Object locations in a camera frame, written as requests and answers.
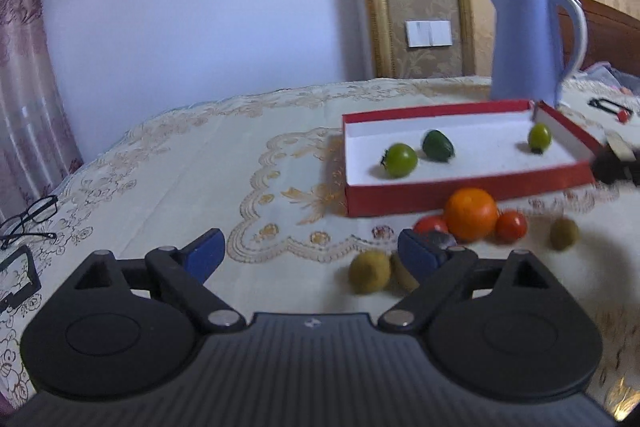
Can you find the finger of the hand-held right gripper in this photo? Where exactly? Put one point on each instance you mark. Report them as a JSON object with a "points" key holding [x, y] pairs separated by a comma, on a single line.
{"points": [[612, 167]]}

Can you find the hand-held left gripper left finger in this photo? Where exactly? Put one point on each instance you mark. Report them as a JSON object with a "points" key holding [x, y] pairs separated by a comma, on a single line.
{"points": [[202, 254]]}

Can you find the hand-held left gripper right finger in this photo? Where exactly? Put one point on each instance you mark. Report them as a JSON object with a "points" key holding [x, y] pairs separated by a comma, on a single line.
{"points": [[417, 254]]}

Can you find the red cherry tomato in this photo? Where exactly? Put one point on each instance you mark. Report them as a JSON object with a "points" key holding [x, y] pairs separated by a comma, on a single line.
{"points": [[430, 225], [511, 226]]}

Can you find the orange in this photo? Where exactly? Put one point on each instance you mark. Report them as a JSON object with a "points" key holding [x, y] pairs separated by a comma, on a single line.
{"points": [[471, 214]]}

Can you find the red cardboard box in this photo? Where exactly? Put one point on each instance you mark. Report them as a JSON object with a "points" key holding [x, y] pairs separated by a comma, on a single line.
{"points": [[465, 167]]}

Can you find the black clip with red tip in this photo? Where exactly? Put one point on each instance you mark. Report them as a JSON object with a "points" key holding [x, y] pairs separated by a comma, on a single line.
{"points": [[611, 107]]}

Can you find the small green tomato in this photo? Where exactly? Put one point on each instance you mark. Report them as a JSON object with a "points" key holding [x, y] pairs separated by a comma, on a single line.
{"points": [[539, 137]]}

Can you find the pale patterned bedding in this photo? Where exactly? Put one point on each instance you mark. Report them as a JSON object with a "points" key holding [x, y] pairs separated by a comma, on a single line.
{"points": [[612, 77]]}

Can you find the embroidered cream tablecloth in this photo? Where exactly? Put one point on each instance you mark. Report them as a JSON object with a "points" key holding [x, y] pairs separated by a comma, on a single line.
{"points": [[175, 167]]}

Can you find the large green tomato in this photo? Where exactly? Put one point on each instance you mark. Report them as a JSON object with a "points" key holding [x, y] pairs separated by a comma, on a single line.
{"points": [[401, 160]]}

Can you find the dark green oval fruit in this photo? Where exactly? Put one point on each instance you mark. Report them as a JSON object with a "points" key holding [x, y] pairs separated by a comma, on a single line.
{"points": [[437, 145]]}

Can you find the wooden headboard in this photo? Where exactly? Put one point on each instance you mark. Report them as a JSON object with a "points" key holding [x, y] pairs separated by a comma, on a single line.
{"points": [[607, 32]]}

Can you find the blue electric kettle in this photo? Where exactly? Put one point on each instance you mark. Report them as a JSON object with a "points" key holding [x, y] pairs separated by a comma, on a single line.
{"points": [[525, 47]]}

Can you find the black eyeglasses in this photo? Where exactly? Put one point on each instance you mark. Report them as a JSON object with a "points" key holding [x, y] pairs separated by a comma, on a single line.
{"points": [[30, 214]]}

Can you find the pink patterned curtain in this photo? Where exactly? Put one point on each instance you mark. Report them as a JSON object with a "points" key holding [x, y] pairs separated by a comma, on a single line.
{"points": [[25, 82]]}

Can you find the black frame object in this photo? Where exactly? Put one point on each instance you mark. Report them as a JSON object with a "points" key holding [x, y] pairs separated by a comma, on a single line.
{"points": [[20, 284]]}

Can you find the white wall switch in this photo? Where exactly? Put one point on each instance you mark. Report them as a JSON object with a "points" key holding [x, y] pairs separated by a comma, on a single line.
{"points": [[429, 33]]}

